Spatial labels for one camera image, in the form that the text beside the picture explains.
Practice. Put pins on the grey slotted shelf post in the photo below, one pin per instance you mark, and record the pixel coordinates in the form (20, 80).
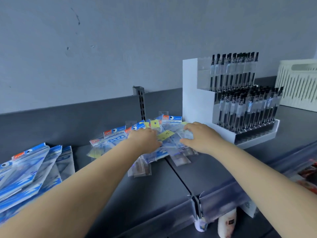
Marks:
(141, 104)

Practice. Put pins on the rows of black gel pens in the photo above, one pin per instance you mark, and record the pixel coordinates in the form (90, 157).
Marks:
(247, 106)

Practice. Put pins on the person's left hand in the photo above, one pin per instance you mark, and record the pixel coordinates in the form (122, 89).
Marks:
(146, 141)

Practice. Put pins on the person's left forearm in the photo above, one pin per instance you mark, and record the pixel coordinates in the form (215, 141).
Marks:
(69, 195)

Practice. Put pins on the grey shelf back panel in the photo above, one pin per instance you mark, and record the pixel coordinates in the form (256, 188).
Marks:
(62, 126)

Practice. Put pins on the white slotted plastic basket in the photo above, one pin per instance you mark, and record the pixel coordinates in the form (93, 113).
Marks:
(297, 91)

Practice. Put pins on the white tiered pen display stand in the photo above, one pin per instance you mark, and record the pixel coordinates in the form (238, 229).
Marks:
(195, 96)

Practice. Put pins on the pile of mixed packaged rulers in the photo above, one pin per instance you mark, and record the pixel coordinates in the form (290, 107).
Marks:
(171, 143)

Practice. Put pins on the pile of blue set-square packets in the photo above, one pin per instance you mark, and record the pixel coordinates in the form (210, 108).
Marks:
(29, 175)

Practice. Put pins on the person's right hand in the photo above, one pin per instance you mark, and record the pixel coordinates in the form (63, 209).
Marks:
(205, 140)

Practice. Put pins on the red printed package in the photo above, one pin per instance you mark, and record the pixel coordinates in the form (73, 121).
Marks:
(307, 175)

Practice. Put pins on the small white box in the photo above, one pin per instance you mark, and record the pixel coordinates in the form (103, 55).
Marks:
(250, 208)

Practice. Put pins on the person's right forearm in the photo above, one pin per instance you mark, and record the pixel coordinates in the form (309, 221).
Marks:
(270, 185)

